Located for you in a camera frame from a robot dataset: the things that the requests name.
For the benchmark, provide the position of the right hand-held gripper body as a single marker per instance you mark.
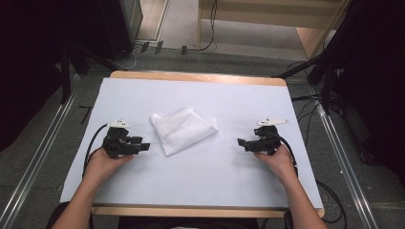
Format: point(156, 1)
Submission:
point(266, 140)

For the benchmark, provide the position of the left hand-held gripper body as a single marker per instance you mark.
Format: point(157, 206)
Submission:
point(118, 144)

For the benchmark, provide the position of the white mesh laundry bag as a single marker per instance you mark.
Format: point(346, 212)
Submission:
point(183, 130)

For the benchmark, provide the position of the person's right hand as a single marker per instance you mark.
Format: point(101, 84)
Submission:
point(277, 162)

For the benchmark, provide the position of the person's left hand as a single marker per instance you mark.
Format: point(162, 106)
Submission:
point(102, 165)

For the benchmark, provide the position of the pale blue table mat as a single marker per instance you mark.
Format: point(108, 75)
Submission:
point(197, 178)

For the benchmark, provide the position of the black metal stand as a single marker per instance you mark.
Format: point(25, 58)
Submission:
point(66, 76)
point(305, 66)

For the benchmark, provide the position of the person's dark clothing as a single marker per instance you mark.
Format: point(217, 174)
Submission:
point(191, 223)

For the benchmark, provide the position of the black cabinet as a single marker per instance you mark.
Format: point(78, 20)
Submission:
point(122, 25)

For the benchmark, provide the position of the light wooden shelf unit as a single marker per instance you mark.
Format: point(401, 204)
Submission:
point(270, 16)

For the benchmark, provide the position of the metal floor rail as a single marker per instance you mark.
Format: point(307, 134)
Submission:
point(347, 165)
point(35, 156)

